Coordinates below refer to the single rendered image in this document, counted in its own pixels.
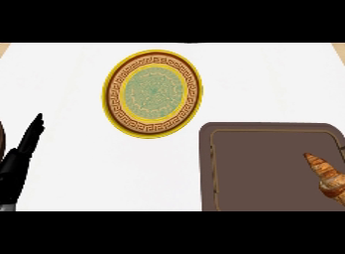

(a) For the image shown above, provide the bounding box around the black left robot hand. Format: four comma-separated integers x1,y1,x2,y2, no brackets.
0,112,48,208

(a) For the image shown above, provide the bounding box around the yellow patterned round plate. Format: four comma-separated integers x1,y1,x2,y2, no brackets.
101,49,206,140

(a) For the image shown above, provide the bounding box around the brown rectangular tray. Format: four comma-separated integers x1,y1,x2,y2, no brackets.
198,121,345,212

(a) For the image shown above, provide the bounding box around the golden brown croissant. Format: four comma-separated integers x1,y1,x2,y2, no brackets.
303,152,345,212

